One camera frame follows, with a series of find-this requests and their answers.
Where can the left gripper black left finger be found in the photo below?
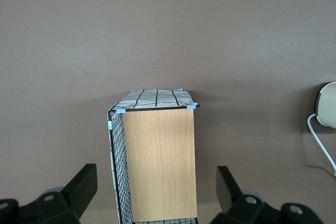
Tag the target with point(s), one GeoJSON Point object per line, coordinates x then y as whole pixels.
{"type": "Point", "coordinates": [78, 192]}

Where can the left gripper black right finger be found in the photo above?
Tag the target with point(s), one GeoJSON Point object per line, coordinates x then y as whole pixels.
{"type": "Point", "coordinates": [228, 195]}

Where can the white two-slot toaster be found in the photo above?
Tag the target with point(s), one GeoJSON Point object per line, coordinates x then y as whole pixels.
{"type": "Point", "coordinates": [328, 103]}

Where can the light wooden shelf board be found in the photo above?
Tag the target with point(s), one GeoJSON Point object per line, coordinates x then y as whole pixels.
{"type": "Point", "coordinates": [160, 161]}

